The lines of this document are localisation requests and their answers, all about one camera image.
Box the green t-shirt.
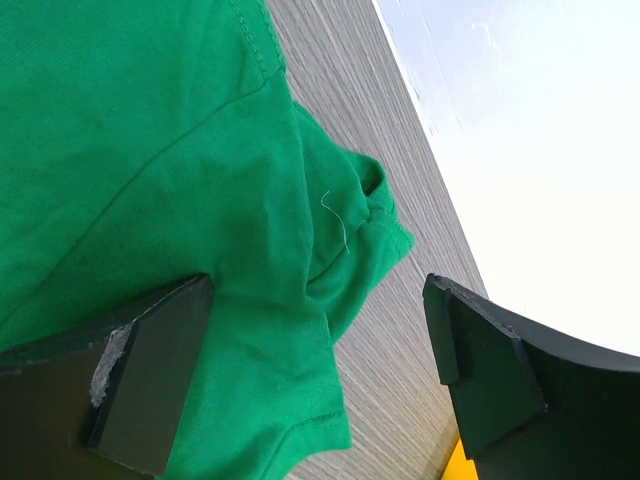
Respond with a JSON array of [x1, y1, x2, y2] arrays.
[[1, 1, 413, 479]]

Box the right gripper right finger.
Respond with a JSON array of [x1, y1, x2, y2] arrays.
[[423, 274, 639, 479]]

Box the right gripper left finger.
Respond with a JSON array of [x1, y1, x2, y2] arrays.
[[1, 275, 214, 479]]

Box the yellow plastic bin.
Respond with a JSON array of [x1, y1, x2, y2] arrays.
[[440, 440, 478, 480]]

